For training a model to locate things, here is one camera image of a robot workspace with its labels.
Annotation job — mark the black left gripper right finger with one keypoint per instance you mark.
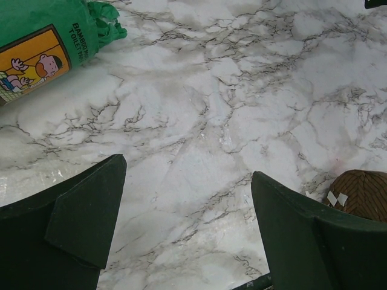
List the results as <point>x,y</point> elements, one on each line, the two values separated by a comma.
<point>309,245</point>

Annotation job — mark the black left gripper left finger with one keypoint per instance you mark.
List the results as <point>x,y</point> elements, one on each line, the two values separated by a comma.
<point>60,238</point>

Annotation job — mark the green roll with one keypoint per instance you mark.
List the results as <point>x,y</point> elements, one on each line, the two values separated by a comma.
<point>42,40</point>

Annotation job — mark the cream cartoon roll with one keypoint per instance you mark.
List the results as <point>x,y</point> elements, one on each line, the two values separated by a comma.
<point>359,192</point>

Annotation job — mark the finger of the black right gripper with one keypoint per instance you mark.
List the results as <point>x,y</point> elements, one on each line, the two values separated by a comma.
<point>369,4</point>

